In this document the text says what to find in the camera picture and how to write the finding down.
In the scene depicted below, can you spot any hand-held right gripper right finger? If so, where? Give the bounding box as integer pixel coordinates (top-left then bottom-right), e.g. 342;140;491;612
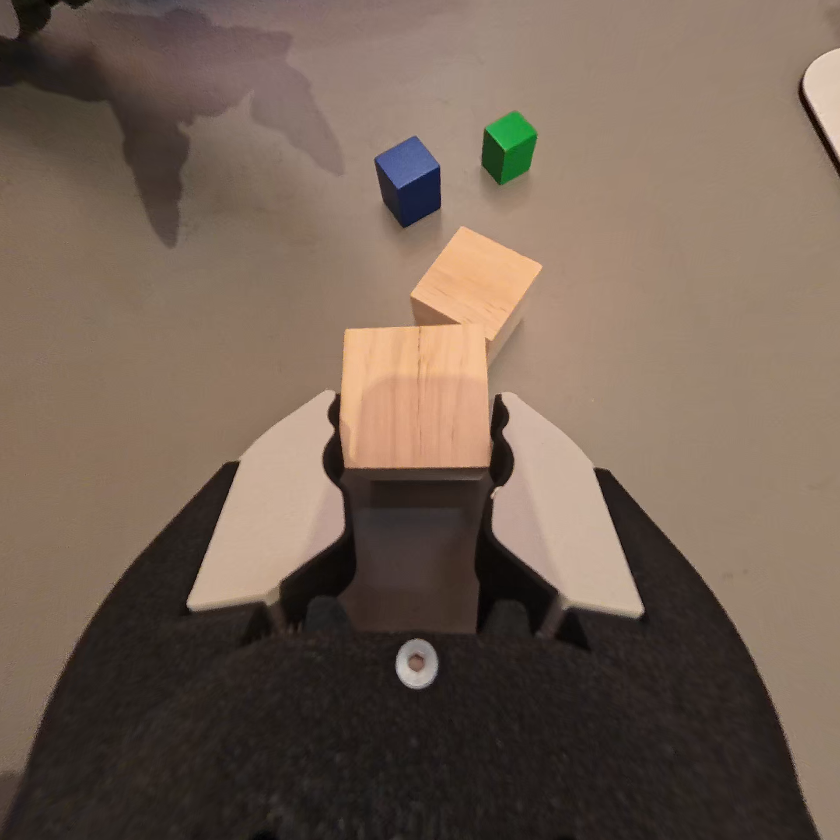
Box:
478;392;645;631

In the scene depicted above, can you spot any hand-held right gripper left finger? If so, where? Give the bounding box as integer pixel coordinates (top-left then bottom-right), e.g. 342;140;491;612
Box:
187;390;358;624

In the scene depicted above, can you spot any large plain wooden cube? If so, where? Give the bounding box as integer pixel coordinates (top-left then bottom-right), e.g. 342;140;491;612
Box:
339;325;494;483

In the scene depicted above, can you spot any medium plain wooden cube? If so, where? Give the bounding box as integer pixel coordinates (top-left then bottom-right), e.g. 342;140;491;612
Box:
410;226;543;363

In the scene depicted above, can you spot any blue wooden cube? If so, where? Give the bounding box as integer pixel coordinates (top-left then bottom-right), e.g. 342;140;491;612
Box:
374;136;442;228

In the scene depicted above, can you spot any small green wooden cube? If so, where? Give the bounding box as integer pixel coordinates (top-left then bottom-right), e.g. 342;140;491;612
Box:
481;110;538;186

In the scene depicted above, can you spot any white document stand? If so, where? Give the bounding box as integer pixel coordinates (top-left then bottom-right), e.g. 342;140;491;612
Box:
799;49;840;179

